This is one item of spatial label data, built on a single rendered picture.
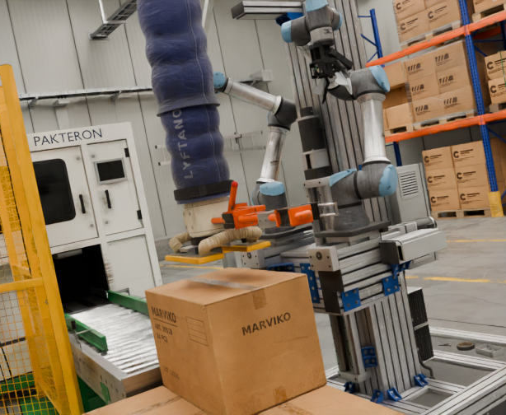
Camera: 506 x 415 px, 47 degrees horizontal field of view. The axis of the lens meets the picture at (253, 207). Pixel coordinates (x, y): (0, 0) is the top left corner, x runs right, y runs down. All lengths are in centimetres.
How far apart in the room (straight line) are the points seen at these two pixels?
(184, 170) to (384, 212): 103
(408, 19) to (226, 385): 920
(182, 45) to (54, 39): 1002
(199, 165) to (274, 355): 71
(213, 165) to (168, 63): 39
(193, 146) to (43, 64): 990
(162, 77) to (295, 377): 114
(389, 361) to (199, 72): 151
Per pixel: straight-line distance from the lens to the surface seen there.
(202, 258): 199
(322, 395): 207
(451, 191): 1038
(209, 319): 188
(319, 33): 206
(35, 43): 1197
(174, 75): 210
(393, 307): 275
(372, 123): 236
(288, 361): 205
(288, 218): 162
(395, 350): 278
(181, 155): 210
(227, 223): 194
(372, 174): 229
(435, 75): 1027
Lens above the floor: 131
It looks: 3 degrees down
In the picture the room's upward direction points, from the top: 11 degrees counter-clockwise
